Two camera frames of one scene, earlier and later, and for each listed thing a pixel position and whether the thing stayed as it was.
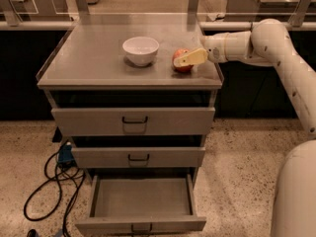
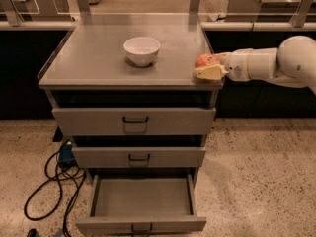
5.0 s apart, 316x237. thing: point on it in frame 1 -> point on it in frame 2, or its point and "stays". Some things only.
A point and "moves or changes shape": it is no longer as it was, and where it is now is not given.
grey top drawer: x=132 y=121 stays
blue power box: x=66 y=156 stays
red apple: x=180 y=53 moves or changes shape
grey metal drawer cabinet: x=137 y=97 stays
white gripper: x=214 y=49 -> x=236 y=66
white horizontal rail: x=202 y=25 stays
